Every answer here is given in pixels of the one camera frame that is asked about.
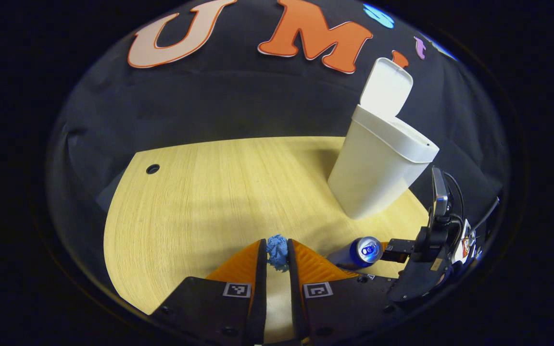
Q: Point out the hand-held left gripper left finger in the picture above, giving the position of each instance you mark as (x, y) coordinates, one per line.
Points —
(261, 288)

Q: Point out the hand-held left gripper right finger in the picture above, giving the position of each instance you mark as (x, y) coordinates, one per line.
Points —
(294, 298)

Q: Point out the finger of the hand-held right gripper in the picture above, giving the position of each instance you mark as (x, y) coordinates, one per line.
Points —
(402, 247)

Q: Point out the blue paper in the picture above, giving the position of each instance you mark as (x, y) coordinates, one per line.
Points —
(277, 251)

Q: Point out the blue pop can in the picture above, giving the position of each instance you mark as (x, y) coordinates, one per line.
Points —
(351, 255)

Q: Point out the white desktop garbage bin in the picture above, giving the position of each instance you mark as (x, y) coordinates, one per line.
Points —
(373, 173)

